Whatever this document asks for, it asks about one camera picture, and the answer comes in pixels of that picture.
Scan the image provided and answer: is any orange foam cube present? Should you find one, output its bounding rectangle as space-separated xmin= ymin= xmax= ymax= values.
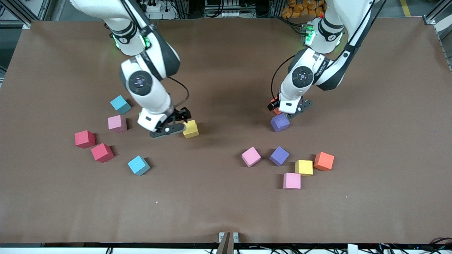
xmin=314 ymin=152 xmax=335 ymax=172
xmin=270 ymin=98 xmax=283 ymax=116

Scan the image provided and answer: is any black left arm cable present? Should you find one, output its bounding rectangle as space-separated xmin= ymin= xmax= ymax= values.
xmin=270 ymin=55 xmax=297 ymax=103

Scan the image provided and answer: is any purple foam cube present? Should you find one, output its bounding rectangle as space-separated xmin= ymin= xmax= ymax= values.
xmin=270 ymin=114 xmax=291 ymax=133
xmin=269 ymin=146 xmax=290 ymax=167

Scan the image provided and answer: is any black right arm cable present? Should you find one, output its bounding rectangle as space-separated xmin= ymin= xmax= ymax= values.
xmin=166 ymin=76 xmax=190 ymax=110

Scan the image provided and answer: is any aluminium frame post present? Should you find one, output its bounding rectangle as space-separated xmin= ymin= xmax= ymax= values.
xmin=177 ymin=0 xmax=191 ymax=19
xmin=267 ymin=0 xmax=283 ymax=17

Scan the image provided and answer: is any light blue foam cube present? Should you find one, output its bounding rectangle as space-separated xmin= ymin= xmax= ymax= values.
xmin=127 ymin=155 xmax=151 ymax=176
xmin=109 ymin=95 xmax=132 ymax=115

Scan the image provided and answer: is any white equipment box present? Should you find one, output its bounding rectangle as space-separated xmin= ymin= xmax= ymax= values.
xmin=203 ymin=0 xmax=248 ymax=18

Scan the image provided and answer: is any yellow foam cube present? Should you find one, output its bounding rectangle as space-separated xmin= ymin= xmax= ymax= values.
xmin=182 ymin=120 xmax=200 ymax=139
xmin=295 ymin=159 xmax=314 ymax=176

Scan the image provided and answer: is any bag of orange items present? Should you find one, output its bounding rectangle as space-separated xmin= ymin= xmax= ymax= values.
xmin=281 ymin=0 xmax=327 ymax=19

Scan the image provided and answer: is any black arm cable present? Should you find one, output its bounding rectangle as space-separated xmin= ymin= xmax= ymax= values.
xmin=166 ymin=76 xmax=190 ymax=110
xmin=270 ymin=55 xmax=297 ymax=103

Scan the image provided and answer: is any red foam cube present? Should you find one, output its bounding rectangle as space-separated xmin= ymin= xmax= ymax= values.
xmin=74 ymin=130 xmax=96 ymax=149
xmin=90 ymin=143 xmax=114 ymax=163

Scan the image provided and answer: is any pink foam cube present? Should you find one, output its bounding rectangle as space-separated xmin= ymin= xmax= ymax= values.
xmin=107 ymin=115 xmax=128 ymax=133
xmin=241 ymin=146 xmax=262 ymax=168
xmin=283 ymin=172 xmax=302 ymax=190

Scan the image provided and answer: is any brown table cover sheet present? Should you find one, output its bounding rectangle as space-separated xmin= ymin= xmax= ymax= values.
xmin=0 ymin=18 xmax=452 ymax=244

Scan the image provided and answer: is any metal mount bracket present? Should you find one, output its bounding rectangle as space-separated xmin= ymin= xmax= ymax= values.
xmin=218 ymin=232 xmax=239 ymax=254

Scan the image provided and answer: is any white power strip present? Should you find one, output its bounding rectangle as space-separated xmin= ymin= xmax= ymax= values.
xmin=139 ymin=0 xmax=177 ymax=20

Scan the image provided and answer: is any aluminium frame corner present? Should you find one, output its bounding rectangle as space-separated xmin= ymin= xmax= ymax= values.
xmin=422 ymin=0 xmax=452 ymax=71
xmin=0 ymin=0 xmax=59 ymax=29

